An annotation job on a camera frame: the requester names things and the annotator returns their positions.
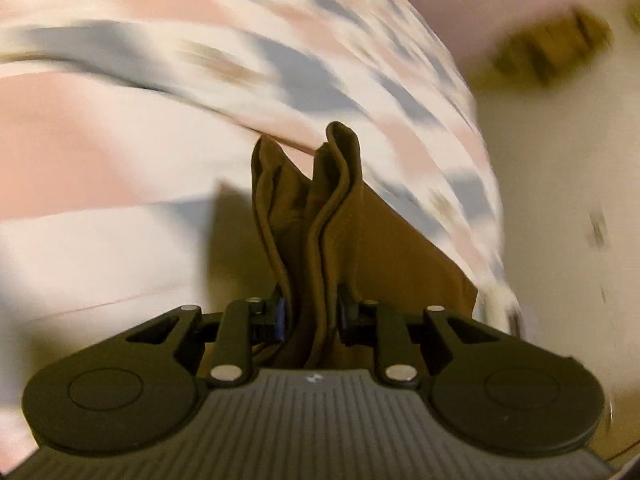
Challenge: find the brown zip sweater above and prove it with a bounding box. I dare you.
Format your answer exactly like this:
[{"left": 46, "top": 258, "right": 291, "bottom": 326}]
[{"left": 252, "top": 122, "right": 477, "bottom": 370}]

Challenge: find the pink grey patchwork quilt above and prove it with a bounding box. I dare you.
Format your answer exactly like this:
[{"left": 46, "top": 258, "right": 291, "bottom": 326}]
[{"left": 1, "top": 0, "right": 520, "bottom": 470}]

